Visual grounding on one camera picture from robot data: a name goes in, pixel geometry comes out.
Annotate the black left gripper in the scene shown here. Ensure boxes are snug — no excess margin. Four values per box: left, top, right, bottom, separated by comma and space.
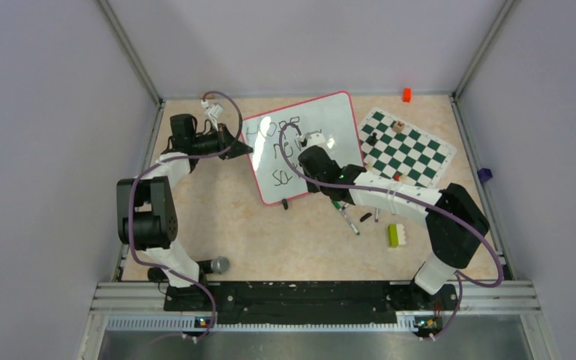
191, 123, 252, 161

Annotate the black marker cap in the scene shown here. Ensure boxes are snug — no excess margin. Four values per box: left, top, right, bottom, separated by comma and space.
359, 212, 372, 223

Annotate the pink framed whiteboard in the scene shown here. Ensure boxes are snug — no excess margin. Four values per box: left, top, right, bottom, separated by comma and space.
241, 91, 363, 205

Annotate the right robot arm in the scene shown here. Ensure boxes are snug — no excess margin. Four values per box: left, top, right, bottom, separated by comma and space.
298, 133, 490, 309

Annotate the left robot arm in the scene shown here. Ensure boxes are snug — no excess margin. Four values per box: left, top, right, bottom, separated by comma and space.
116, 114, 254, 310

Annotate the green capped marker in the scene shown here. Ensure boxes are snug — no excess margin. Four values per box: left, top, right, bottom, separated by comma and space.
331, 200, 360, 236

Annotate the black chess piece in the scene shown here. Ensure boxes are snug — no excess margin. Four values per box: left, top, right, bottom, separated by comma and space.
365, 132, 378, 147

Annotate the green white chessboard mat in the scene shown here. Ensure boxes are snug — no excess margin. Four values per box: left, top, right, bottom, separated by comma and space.
358, 107, 457, 188

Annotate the green white lego block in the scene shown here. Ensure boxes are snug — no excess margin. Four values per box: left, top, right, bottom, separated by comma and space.
387, 223, 407, 248

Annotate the wooden block on chessboard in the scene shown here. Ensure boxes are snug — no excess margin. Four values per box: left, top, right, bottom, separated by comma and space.
391, 121, 405, 134

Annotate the black microphone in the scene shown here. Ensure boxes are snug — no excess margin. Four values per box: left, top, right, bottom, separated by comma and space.
147, 256, 231, 282

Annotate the orange block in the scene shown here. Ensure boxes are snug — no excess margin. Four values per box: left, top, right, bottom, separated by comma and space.
402, 88, 413, 103

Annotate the purple block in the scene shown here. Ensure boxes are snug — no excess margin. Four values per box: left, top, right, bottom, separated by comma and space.
476, 168, 494, 184

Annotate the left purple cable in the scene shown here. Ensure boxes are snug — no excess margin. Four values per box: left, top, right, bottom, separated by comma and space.
127, 89, 245, 339

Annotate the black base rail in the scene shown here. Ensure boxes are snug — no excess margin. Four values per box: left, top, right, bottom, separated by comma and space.
163, 280, 457, 326

